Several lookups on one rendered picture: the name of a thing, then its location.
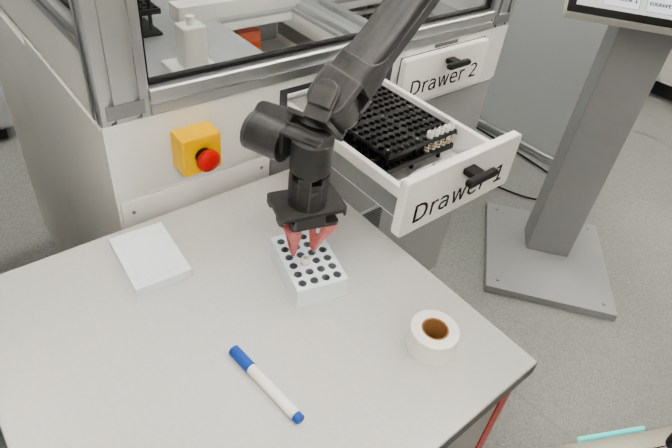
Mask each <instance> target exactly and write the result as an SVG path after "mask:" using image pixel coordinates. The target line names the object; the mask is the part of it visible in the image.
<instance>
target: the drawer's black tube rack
mask: <svg viewBox="0 0 672 448"><path fill-rule="evenodd" d="M379 96H380V97H379ZM371 101H372V103H371V104H370V105H369V107H368V108H367V109H366V111H365V112H364V113H363V115H362V116H361V117H360V119H359V120H358V121H357V123H356V124H355V125H354V126H353V127H352V128H350V129H348V130H347V132H346V134H345V136H344V139H343V141H345V142H346V143H347V144H349V145H350V146H351V147H353V148H354V149H355V150H357V151H358V152H359V153H361V154H362V155H364V156H365V157H366V158H368V159H369V160H370V161H372V162H373V163H374V164H376V165H377V166H378V167H380V168H381V169H383V170H384V171H385V172H387V173H388V174H389V175H390V174H392V173H394V172H397V171H399V170H402V169H404V168H406V167H409V168H410V169H413V166H414V164H416V163H418V162H420V161H423V160H425V159H427V158H430V157H432V156H435V155H436V157H440V153H442V152H444V151H446V150H449V149H451V148H453V144H454V143H452V142H451V141H450V144H445V146H441V145H440V148H435V150H429V152H425V151H424V146H423V147H421V148H418V149H416V150H413V151H411V152H408V153H406V154H403V155H401V156H398V157H396V158H393V159H391V160H387V159H386V158H384V157H383V156H381V153H382V152H384V151H386V150H387V151H389V149H391V148H394V147H396V146H399V145H402V144H404V143H407V142H409V141H412V140H415V139H419V138H420V137H422V136H425V135H427V131H428V130H433V129H434V128H438V127H439V126H444V124H446V123H444V122H443V121H441V120H439V119H438V118H436V117H434V116H433V115H431V114H430V113H428V112H426V111H425V110H423V109H421V108H420V107H418V106H416V105H415V104H413V103H411V102H410V101H408V100H406V99H405V98H403V97H401V96H400V95H398V94H396V93H395V92H393V91H391V90H390V89H388V88H386V87H385V86H383V85H381V86H380V88H379V89H378V90H377V92H376V93H375V94H374V96H373V97H372V98H371ZM407 104H408V105H407ZM415 109H416V110H415ZM411 111H412V112H411ZM422 113H423V114H422ZM418 115H419V116H418ZM428 117H429V118H428ZM424 119H425V120H424ZM419 121H420V122H419ZM430 123H431V124H430ZM425 125H426V126H425ZM419 140H420V139H419ZM420 141H421V140H420Z"/></svg>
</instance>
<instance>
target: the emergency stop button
mask: <svg viewBox="0 0 672 448"><path fill-rule="evenodd" d="M219 163H220V155H219V153H218V152H217V151H215V150H213V149H207V150H205V151H203V152H202V153H200V155H199V156H198V158H197V166H198V168H199V169H200V170H201V171H203V172H210V171H212V170H214V169H215V168H216V167H217V166H218V165H219Z"/></svg>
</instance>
